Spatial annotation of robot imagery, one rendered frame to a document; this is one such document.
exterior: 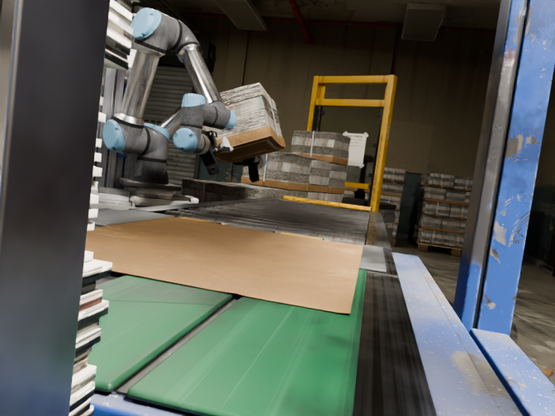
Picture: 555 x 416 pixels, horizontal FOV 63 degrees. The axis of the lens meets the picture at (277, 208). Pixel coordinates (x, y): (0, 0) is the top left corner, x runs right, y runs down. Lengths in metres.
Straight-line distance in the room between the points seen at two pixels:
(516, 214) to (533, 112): 0.16
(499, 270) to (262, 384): 0.63
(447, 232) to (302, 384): 7.64
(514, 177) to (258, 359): 0.62
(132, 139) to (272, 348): 1.58
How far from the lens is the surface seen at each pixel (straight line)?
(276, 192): 2.83
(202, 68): 1.77
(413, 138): 9.50
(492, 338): 0.81
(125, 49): 0.17
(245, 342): 0.30
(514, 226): 0.83
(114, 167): 2.07
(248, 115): 1.84
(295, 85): 9.79
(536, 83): 0.85
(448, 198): 7.81
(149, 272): 0.45
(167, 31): 1.80
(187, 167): 10.19
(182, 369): 0.26
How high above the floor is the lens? 0.91
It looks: 4 degrees down
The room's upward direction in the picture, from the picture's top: 7 degrees clockwise
